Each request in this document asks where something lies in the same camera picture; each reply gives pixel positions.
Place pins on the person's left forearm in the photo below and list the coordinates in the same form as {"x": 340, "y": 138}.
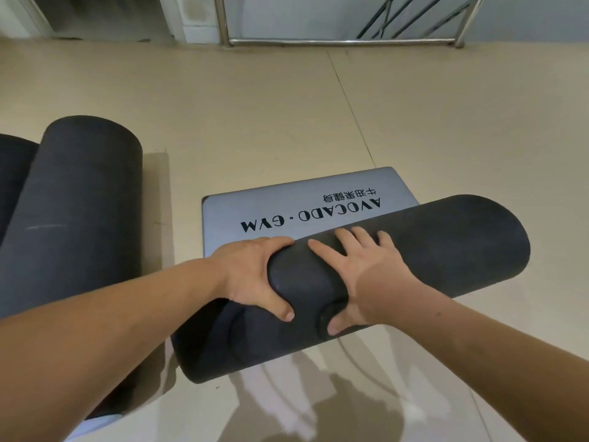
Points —
{"x": 92, "y": 354}

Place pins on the grey yoga mat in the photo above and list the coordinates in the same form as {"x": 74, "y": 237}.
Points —
{"x": 14, "y": 179}
{"x": 78, "y": 216}
{"x": 451, "y": 243}

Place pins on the person's right hand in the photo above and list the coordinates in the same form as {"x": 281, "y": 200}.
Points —
{"x": 377, "y": 280}

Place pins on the person's left hand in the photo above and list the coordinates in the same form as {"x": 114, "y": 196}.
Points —
{"x": 244, "y": 271}

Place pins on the person's right forearm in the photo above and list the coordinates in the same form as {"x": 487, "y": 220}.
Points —
{"x": 506, "y": 372}

